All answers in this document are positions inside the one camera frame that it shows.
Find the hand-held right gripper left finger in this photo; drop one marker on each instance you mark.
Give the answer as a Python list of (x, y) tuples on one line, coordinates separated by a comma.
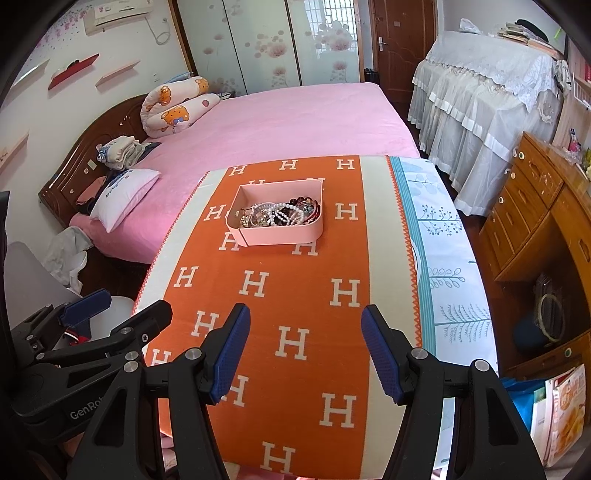
[(228, 350)]

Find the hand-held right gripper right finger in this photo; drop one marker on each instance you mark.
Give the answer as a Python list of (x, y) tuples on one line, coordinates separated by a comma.
[(381, 350)]

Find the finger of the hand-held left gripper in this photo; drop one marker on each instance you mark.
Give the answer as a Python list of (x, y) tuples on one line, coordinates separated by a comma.
[(147, 318), (87, 304)]

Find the pink jewelry box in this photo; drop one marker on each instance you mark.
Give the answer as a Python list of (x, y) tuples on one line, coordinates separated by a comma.
[(277, 236)]

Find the red and navy garment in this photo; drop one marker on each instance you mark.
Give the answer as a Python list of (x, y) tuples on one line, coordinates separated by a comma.
[(74, 336)]

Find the crumpled white cloth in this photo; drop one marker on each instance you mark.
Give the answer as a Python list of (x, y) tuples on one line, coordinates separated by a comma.
[(64, 258)]

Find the orange letter-print blanket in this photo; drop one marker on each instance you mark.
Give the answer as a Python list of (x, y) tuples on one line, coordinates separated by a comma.
[(286, 295)]

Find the pink garment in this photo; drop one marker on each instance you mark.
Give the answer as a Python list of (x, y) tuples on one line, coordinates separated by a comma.
[(94, 189)]

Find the white pillow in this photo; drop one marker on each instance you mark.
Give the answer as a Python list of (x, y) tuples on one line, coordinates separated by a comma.
[(124, 194)]

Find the white plant-print tablecloth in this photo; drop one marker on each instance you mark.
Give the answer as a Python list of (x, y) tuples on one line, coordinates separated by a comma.
[(443, 240)]

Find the wooden headboard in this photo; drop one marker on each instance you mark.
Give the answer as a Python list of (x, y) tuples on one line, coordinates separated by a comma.
[(69, 170)]

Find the blue bag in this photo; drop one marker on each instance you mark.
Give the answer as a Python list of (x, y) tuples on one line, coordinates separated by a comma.
[(521, 401)]

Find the dark blue round object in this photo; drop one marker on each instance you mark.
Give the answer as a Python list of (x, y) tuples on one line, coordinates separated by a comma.
[(531, 337)]

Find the stack of folded clothes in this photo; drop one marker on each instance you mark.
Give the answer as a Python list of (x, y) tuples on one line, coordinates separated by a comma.
[(120, 152)]

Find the white printed shopping bag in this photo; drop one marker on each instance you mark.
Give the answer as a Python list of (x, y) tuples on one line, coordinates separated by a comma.
[(563, 415)]

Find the cartoon bear bolster pillow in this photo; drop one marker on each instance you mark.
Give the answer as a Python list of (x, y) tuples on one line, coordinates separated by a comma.
[(184, 115), (171, 97)]

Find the wooden dresser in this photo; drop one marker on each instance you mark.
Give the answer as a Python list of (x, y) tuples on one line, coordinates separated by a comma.
[(531, 207)]

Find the pink bed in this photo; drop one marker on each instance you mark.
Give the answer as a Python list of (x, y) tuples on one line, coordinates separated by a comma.
[(300, 124)]

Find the white lace-covered furniture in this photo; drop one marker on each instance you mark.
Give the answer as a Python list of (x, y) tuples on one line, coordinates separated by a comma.
[(485, 115)]

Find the brown wooden door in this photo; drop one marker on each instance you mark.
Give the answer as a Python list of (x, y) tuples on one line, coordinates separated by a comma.
[(406, 60)]

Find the white air conditioner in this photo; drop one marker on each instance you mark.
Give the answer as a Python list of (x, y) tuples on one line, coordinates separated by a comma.
[(115, 14)]

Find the flower-print wardrobe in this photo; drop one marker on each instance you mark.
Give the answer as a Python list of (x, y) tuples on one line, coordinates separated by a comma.
[(258, 46)]

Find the pile of books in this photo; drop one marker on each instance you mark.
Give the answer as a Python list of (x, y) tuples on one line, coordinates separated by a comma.
[(531, 41)]

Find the black cap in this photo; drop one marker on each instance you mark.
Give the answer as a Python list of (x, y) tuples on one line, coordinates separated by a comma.
[(531, 25)]

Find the red wall shelf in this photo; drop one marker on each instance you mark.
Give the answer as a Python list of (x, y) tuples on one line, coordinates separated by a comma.
[(74, 71)]

